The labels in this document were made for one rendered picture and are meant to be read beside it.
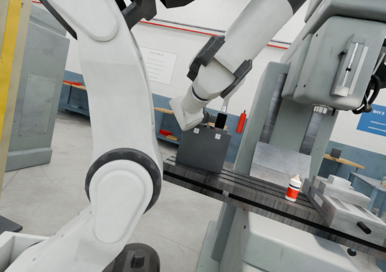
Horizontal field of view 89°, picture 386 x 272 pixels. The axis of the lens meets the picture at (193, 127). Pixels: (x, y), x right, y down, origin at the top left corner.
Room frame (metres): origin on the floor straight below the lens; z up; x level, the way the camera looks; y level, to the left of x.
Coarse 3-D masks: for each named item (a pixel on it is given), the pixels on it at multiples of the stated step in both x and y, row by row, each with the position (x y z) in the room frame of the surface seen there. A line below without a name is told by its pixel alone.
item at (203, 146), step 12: (192, 132) 0.88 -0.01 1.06; (204, 132) 0.88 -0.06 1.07; (216, 132) 0.88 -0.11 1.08; (228, 132) 0.95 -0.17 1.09; (180, 144) 0.88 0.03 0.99; (192, 144) 0.88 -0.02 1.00; (204, 144) 0.88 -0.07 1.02; (216, 144) 0.87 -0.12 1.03; (228, 144) 0.87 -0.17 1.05; (180, 156) 0.88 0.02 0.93; (192, 156) 0.88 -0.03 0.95; (204, 156) 0.88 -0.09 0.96; (216, 156) 0.87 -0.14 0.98; (204, 168) 0.88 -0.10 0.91; (216, 168) 0.87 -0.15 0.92
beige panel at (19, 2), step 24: (0, 0) 1.11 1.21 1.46; (24, 0) 1.23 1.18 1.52; (0, 24) 1.13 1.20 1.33; (24, 24) 1.25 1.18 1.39; (0, 48) 1.14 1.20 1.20; (24, 48) 1.27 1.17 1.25; (0, 72) 1.16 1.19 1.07; (0, 96) 1.17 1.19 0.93; (0, 120) 1.19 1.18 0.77; (0, 144) 1.22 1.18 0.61; (0, 168) 1.24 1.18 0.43; (0, 192) 1.26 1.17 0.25; (0, 216) 1.31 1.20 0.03
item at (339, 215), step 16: (304, 192) 0.90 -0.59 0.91; (320, 192) 0.76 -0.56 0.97; (320, 208) 0.72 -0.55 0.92; (336, 208) 0.62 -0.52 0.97; (352, 208) 0.66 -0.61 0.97; (336, 224) 0.61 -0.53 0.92; (352, 224) 0.60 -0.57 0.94; (368, 224) 0.59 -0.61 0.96; (384, 224) 0.59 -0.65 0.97; (368, 240) 0.59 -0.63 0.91
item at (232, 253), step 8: (240, 216) 0.97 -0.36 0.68; (232, 224) 1.18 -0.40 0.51; (240, 224) 0.90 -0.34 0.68; (232, 232) 1.08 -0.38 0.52; (240, 232) 0.84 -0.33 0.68; (232, 240) 0.99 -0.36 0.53; (240, 240) 0.78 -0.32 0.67; (224, 248) 1.21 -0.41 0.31; (232, 248) 0.91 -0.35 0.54; (240, 248) 0.73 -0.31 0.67; (224, 256) 1.10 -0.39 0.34; (232, 256) 0.85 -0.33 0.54; (240, 256) 0.69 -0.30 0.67; (224, 264) 1.01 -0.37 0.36; (232, 264) 0.79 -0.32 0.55; (240, 264) 0.65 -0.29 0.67; (248, 264) 0.62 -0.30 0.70
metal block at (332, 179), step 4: (332, 176) 0.80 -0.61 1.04; (328, 180) 0.82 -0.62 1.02; (332, 180) 0.79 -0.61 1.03; (336, 180) 0.78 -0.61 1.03; (340, 180) 0.77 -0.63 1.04; (344, 180) 0.78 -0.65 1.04; (336, 184) 0.78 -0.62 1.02; (340, 184) 0.77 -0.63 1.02; (344, 184) 0.77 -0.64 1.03; (348, 184) 0.77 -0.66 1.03; (348, 188) 0.77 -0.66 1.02
